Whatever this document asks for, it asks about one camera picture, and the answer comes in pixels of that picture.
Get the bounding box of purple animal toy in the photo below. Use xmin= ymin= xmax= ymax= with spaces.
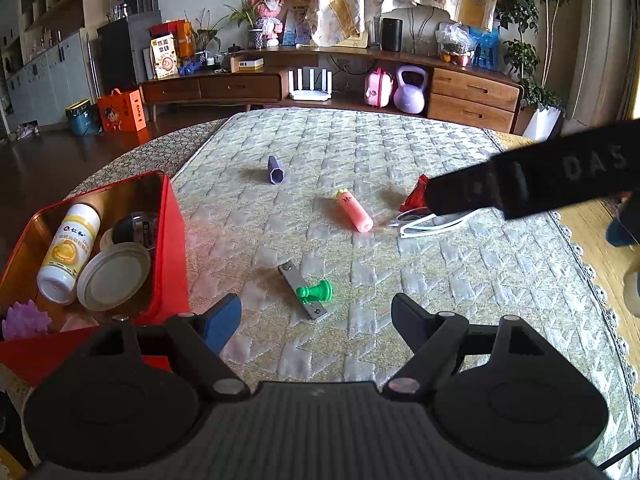
xmin=1 ymin=300 xmax=53 ymax=342

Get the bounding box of grey metal strip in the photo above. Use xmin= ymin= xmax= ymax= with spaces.
xmin=278 ymin=261 xmax=329 ymax=322

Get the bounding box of metal pole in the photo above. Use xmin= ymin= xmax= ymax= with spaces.
xmin=85 ymin=30 xmax=101 ymax=106

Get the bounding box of purple hexagonal tube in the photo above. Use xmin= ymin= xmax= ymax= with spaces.
xmin=266 ymin=155 xmax=287 ymax=186

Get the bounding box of pink bottle green cap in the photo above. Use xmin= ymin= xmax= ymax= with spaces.
xmin=335 ymin=188 xmax=375 ymax=233

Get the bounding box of dark blue object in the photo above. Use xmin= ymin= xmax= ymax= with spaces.
xmin=606 ymin=192 xmax=640 ymax=247

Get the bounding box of red foil packet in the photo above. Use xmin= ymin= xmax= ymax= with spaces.
xmin=398 ymin=174 xmax=436 ymax=213

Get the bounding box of cream cereal bag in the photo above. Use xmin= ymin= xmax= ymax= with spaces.
xmin=150 ymin=34 xmax=179 ymax=80

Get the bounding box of clear plastic bag of fruit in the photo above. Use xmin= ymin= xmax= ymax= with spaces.
xmin=435 ymin=21 xmax=476 ymax=66

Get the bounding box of black cylinder speaker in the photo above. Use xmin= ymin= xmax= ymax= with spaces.
xmin=381 ymin=17 xmax=404 ymax=52

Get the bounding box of black cable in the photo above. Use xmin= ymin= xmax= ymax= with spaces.
xmin=597 ymin=437 xmax=640 ymax=473

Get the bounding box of purple kettlebell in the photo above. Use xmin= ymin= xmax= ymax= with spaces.
xmin=393 ymin=65 xmax=430 ymax=114

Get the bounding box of black mini fridge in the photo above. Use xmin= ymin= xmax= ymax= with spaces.
xmin=96 ymin=10 xmax=163 ymax=93

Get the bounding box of brown patterned tablecloth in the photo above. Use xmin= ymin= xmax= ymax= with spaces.
xmin=62 ymin=119 xmax=233 ymax=201

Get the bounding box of orange gift box with handle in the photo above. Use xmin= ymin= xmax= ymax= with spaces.
xmin=96 ymin=88 xmax=148 ymax=132

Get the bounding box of wooden media cabinet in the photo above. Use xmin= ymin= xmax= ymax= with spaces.
xmin=139 ymin=46 xmax=525 ymax=133

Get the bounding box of red tin box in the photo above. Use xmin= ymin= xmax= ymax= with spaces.
xmin=0 ymin=170 xmax=191 ymax=388

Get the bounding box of orange carton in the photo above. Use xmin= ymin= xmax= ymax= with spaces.
xmin=175 ymin=20 xmax=195 ymax=58

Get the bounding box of black white tube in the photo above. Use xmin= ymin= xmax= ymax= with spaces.
xmin=111 ymin=211 xmax=160 ymax=261

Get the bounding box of potted tree white planter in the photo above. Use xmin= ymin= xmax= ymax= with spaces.
xmin=495 ymin=0 xmax=583 ymax=142

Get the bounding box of white router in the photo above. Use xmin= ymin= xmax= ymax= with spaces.
xmin=288 ymin=67 xmax=335 ymax=101

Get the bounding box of pink toy suitcase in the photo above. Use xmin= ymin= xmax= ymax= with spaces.
xmin=363 ymin=67 xmax=396 ymax=107

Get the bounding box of orchid plant patterned pot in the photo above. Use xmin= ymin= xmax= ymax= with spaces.
xmin=222 ymin=0 xmax=266 ymax=50

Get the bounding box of green chess pawn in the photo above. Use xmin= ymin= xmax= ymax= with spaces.
xmin=295 ymin=280 xmax=334 ymax=307

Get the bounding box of blue picture card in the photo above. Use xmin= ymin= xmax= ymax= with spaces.
xmin=281 ymin=5 xmax=312 ymax=46

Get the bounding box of pink doll figure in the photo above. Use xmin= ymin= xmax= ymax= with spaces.
xmin=248 ymin=0 xmax=287 ymax=48

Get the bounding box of beige arched board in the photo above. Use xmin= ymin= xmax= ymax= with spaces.
xmin=372 ymin=4 xmax=451 ymax=53

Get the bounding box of grey wooden wall cabinet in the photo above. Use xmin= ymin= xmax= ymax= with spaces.
xmin=0 ymin=0 xmax=98 ymax=128

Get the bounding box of red flat box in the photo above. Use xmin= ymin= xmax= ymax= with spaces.
xmin=150 ymin=20 xmax=186 ymax=38

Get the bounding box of teal bucket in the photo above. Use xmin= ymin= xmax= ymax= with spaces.
xmin=66 ymin=99 xmax=102 ymax=136

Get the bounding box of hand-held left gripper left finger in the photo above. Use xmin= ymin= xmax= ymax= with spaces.
xmin=80 ymin=292 xmax=251 ymax=403

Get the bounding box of white standing air conditioner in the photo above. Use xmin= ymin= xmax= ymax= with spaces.
xmin=562 ymin=0 xmax=636 ymax=128

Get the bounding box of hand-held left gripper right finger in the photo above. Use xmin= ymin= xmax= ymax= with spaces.
xmin=382 ymin=293 xmax=561 ymax=403

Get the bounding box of white yellow label bottle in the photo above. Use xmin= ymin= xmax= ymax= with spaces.
xmin=36 ymin=203 xmax=102 ymax=306

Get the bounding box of small green potted plant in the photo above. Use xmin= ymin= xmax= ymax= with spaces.
xmin=185 ymin=10 xmax=221 ymax=66

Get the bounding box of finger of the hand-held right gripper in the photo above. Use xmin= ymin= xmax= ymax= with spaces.
xmin=425 ymin=157 xmax=507 ymax=219

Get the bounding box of beige quilted mat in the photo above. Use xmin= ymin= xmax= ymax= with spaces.
xmin=167 ymin=106 xmax=632 ymax=461

